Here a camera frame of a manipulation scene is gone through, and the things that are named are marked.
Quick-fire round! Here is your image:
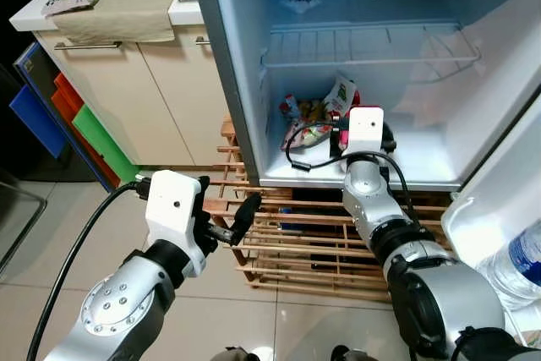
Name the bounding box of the mini fridge body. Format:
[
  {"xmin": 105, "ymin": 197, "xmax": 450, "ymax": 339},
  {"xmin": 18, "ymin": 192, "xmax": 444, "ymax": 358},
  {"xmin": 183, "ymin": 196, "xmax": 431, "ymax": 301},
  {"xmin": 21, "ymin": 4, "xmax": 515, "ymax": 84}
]
[{"xmin": 186, "ymin": 0, "xmax": 541, "ymax": 193}]

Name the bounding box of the mini fridge door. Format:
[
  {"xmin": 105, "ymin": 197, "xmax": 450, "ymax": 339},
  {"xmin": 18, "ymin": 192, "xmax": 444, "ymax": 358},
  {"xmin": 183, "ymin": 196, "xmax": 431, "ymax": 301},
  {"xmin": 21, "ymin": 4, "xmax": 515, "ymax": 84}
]
[{"xmin": 440, "ymin": 95, "xmax": 541, "ymax": 345}]

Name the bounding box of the white fridge thermostat housing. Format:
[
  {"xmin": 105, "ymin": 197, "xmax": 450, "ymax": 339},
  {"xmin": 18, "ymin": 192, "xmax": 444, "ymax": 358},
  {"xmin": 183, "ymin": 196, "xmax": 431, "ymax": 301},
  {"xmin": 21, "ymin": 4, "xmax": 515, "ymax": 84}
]
[{"xmin": 283, "ymin": 0, "xmax": 320, "ymax": 15}]

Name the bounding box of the wooden slatted rack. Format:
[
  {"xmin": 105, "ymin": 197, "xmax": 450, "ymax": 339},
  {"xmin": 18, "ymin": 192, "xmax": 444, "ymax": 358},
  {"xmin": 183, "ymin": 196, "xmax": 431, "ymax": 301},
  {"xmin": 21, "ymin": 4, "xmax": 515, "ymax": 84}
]
[{"xmin": 201, "ymin": 116, "xmax": 462, "ymax": 303}]

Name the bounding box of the white green packet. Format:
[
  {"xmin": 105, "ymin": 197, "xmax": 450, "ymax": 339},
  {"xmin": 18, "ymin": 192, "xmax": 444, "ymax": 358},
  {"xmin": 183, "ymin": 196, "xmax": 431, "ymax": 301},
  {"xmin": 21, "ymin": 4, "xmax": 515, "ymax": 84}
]
[{"xmin": 325, "ymin": 74, "xmax": 360, "ymax": 121}]

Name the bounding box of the colourful snack bag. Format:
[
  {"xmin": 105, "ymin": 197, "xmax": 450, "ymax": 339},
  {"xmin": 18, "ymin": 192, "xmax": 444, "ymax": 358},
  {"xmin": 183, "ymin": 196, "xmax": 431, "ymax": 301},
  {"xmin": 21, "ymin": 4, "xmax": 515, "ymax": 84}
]
[{"xmin": 279, "ymin": 93, "xmax": 339, "ymax": 150}]

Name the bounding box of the beige cabinet with white countertop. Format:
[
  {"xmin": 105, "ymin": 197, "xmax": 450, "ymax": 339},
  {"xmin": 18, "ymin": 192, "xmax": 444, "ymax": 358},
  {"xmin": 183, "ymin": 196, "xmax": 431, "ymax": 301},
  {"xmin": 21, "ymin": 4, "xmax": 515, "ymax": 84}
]
[{"xmin": 8, "ymin": 0, "xmax": 233, "ymax": 167}]

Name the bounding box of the green board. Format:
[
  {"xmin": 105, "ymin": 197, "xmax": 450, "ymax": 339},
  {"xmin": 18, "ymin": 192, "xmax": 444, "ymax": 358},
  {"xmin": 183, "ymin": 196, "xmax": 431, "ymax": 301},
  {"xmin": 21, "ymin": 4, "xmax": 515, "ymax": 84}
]
[{"xmin": 72, "ymin": 106, "xmax": 140, "ymax": 183}]

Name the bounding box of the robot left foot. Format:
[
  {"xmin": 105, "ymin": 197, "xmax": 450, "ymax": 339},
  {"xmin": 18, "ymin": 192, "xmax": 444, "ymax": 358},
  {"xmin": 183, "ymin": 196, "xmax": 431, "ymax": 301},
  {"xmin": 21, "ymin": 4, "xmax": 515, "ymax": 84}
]
[{"xmin": 211, "ymin": 346, "xmax": 254, "ymax": 361}]

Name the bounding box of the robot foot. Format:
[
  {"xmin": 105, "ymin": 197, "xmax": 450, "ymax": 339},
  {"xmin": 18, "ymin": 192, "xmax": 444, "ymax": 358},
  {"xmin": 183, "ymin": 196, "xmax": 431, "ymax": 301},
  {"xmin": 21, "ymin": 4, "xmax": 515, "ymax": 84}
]
[
  {"xmin": 211, "ymin": 346, "xmax": 254, "ymax": 361},
  {"xmin": 330, "ymin": 344, "xmax": 373, "ymax": 361}
]

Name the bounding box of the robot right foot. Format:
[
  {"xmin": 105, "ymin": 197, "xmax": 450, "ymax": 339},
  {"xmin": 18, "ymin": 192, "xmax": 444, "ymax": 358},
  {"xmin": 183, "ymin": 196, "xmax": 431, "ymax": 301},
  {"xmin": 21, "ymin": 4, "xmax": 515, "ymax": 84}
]
[{"xmin": 330, "ymin": 344, "xmax": 373, "ymax": 361}]

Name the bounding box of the clear water bottle blue label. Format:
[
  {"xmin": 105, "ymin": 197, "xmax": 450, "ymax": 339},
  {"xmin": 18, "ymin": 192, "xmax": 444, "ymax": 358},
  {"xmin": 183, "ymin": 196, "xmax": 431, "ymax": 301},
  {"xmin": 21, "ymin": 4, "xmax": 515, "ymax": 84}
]
[{"xmin": 478, "ymin": 222, "xmax": 541, "ymax": 311}]

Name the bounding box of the blue board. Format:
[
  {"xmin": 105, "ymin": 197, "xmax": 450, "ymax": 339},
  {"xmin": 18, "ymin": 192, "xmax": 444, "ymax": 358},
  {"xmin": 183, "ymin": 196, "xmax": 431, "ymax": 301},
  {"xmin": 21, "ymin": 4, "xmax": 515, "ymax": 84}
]
[{"xmin": 8, "ymin": 82, "xmax": 68, "ymax": 159}]

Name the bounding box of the beige cloth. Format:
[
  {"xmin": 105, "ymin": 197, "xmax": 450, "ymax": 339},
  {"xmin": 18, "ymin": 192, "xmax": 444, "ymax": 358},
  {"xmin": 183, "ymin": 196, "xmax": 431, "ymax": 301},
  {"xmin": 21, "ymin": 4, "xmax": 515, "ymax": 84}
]
[{"xmin": 51, "ymin": 0, "xmax": 191, "ymax": 45}]

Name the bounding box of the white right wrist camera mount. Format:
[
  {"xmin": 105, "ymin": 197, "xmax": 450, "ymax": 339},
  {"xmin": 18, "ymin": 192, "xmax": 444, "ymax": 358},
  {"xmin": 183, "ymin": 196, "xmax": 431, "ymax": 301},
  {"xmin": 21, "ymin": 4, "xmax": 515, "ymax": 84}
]
[{"xmin": 347, "ymin": 107, "xmax": 385, "ymax": 159}]

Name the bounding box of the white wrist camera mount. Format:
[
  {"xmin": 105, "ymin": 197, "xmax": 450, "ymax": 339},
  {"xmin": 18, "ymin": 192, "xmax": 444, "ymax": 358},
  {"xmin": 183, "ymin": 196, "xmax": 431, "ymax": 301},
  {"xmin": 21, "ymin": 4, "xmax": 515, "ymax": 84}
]
[
  {"xmin": 347, "ymin": 107, "xmax": 385, "ymax": 159},
  {"xmin": 144, "ymin": 171, "xmax": 210, "ymax": 277}
]

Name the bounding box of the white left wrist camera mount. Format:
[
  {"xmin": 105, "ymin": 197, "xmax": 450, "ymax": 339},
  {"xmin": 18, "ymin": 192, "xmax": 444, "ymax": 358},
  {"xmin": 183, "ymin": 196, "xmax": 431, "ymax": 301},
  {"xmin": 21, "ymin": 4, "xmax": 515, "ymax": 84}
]
[{"xmin": 144, "ymin": 171, "xmax": 210, "ymax": 277}]

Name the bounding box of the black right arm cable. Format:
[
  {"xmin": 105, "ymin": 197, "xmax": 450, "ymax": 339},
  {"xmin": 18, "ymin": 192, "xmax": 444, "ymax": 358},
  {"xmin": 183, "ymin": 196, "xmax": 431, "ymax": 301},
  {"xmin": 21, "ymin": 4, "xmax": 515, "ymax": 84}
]
[{"xmin": 284, "ymin": 129, "xmax": 417, "ymax": 227}]

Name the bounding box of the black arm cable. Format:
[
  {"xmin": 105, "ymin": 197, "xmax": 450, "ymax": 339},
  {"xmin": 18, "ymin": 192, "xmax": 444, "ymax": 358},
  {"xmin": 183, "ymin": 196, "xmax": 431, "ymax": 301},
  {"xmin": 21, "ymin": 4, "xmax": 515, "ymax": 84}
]
[
  {"xmin": 284, "ymin": 129, "xmax": 417, "ymax": 227},
  {"xmin": 25, "ymin": 177, "xmax": 153, "ymax": 361}
]

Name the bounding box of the white wire fridge shelf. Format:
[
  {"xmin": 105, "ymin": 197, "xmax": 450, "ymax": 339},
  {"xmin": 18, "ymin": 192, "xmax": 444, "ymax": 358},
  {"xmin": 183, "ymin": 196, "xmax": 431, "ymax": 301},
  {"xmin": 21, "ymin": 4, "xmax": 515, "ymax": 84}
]
[{"xmin": 260, "ymin": 23, "xmax": 483, "ymax": 70}]

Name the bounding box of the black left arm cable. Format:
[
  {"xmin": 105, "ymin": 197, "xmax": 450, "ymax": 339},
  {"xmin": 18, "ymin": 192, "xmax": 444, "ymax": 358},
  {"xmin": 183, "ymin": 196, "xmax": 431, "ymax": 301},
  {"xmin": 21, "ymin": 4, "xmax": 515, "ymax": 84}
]
[{"xmin": 25, "ymin": 177, "xmax": 153, "ymax": 361}]

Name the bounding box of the metal cabinet handle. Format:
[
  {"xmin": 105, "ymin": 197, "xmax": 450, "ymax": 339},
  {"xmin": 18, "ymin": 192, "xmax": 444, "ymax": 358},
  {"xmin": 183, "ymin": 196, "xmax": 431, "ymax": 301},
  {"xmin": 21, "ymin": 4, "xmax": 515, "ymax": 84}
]
[{"xmin": 55, "ymin": 40, "xmax": 122, "ymax": 49}]

